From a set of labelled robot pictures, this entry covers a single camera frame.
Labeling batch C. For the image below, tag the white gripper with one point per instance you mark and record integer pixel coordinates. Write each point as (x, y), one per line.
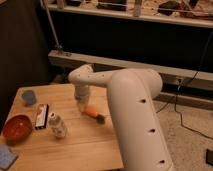
(82, 94)

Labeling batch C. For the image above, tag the orange pepper with green stem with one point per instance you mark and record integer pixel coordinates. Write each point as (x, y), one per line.
(93, 113)

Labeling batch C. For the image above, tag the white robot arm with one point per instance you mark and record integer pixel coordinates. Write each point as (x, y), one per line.
(130, 94)

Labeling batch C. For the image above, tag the blue-grey ceramic cup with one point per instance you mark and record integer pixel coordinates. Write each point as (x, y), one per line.
(29, 97)

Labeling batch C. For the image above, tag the white patterned bottle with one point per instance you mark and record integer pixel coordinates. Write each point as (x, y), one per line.
(57, 125)

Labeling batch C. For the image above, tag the red and black box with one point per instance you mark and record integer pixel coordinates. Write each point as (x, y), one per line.
(41, 116)

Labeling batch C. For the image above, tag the metal pole stand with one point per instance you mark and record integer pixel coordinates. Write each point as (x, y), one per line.
(58, 46)

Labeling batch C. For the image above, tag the red bowl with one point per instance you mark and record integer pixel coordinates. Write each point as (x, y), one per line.
(17, 128)

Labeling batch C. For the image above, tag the blue sponge cloth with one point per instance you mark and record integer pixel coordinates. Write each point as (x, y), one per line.
(7, 157)

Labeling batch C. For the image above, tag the black box on floor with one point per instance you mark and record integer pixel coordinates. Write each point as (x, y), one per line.
(209, 157)

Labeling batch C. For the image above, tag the wooden shelf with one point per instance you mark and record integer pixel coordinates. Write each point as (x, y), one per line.
(179, 12)

